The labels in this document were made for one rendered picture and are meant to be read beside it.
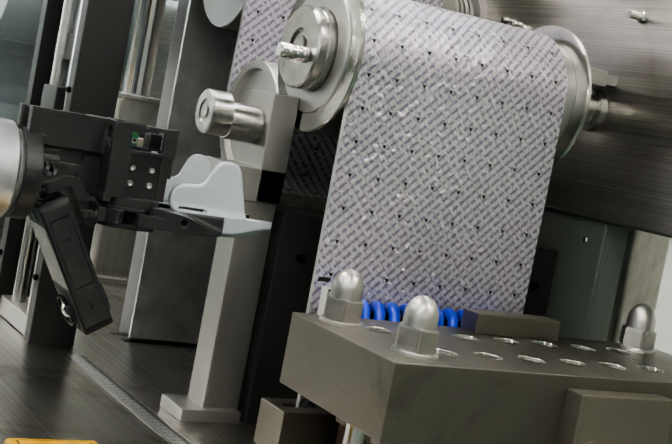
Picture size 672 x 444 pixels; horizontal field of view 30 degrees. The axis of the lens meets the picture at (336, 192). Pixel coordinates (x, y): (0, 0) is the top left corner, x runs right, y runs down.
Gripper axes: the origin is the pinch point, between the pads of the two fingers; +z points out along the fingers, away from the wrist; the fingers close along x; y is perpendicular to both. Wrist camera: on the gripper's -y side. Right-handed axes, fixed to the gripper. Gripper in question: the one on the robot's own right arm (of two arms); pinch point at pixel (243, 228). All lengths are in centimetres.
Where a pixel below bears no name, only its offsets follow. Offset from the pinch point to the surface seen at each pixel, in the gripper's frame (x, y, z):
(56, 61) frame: 43.7, 11.6, -4.4
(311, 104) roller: 4.9, 11.3, 7.0
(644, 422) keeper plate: -21.4, -9.2, 27.5
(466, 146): -0.1, 10.1, 20.9
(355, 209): 0.1, 2.9, 10.5
